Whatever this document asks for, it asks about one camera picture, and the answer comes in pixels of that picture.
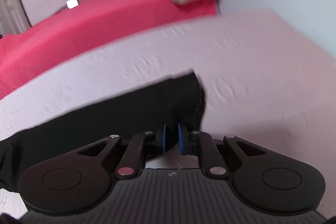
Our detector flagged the black pants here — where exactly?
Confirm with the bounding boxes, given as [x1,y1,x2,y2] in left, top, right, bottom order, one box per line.
[1,73,205,192]

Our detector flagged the white embossed mattress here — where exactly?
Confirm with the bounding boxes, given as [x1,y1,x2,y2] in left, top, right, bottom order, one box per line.
[1,10,335,217]

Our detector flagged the pink red bed sheet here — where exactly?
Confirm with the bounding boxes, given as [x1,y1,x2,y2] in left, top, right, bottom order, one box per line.
[1,0,217,98]

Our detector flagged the floral curtain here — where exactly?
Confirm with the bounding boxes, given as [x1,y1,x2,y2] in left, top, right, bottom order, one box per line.
[1,0,31,36]

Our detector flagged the white wall socket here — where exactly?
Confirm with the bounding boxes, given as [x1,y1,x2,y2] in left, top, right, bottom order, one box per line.
[66,0,79,9]

